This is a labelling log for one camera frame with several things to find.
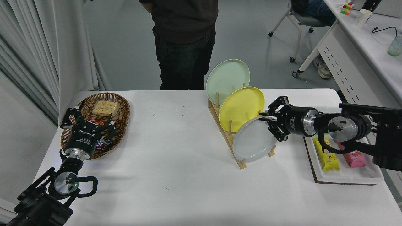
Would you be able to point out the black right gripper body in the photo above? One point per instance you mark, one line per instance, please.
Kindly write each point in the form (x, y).
(292, 121)

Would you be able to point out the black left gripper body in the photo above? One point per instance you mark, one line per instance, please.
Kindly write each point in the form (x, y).
(83, 138)

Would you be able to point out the grey plate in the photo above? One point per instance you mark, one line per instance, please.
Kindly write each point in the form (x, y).
(251, 142)

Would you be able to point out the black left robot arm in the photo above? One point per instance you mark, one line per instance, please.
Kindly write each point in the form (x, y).
(40, 207)

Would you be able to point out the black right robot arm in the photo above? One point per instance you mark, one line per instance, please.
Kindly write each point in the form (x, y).
(383, 138)

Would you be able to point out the yellow plate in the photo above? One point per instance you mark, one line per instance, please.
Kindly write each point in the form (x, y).
(240, 106)

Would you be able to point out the wooden plate rack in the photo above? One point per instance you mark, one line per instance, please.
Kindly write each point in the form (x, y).
(235, 158)

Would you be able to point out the pale green plate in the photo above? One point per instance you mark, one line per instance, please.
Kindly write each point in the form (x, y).
(226, 78)

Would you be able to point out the brown wicker basket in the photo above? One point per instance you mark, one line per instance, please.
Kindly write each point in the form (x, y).
(121, 119)

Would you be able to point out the brown and blue snack bar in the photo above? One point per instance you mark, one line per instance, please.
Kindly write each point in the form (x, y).
(100, 145)

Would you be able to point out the red snack bar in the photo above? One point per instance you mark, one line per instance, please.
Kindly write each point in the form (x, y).
(95, 121)

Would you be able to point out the clear pack of biscuits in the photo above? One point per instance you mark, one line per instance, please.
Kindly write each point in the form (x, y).
(105, 108)

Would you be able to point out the yellow snack pack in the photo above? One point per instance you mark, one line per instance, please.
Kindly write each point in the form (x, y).
(328, 160)

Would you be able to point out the seated person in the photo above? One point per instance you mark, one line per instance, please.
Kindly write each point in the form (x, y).
(323, 67)

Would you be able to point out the grey curtain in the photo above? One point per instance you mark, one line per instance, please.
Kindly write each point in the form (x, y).
(47, 47)

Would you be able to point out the pink snack pack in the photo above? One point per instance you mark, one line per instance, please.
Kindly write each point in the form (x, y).
(355, 158)

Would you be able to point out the white tray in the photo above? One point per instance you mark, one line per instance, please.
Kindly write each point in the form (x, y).
(345, 175)

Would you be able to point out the white wheeled office chair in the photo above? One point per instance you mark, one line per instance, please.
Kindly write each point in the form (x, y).
(309, 20)

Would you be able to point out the white desk with perforated panel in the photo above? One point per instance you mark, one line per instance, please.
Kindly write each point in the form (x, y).
(361, 44)

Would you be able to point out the standing person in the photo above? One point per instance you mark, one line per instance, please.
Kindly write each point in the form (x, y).
(185, 40)

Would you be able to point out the colourful puzzle cube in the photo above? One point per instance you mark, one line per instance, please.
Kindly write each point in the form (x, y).
(347, 8)

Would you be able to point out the white paper cup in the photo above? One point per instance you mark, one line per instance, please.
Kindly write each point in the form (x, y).
(362, 18)

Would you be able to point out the pale green glass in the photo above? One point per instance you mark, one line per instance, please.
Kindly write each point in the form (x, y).
(395, 47)

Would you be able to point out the black box device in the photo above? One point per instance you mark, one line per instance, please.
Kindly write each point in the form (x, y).
(371, 5)

